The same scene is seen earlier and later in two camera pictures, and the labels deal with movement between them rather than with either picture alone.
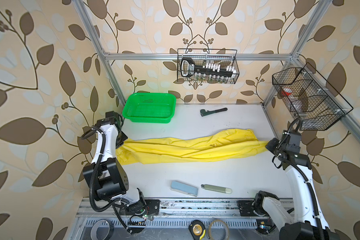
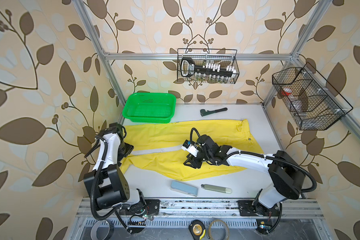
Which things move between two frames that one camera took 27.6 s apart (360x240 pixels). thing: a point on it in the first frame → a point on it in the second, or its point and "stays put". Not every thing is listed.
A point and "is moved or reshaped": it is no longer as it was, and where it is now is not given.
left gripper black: [123, 137] → [129, 147]
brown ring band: [218, 220] stays put
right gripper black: [269, 145] → [192, 159]
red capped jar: [286, 91] stays put
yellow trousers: [164, 149] is moved or reshaped
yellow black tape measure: [197, 229] stays put
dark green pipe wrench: [203, 112] stays put
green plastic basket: [149, 107] stays put
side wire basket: [311, 99] stays put
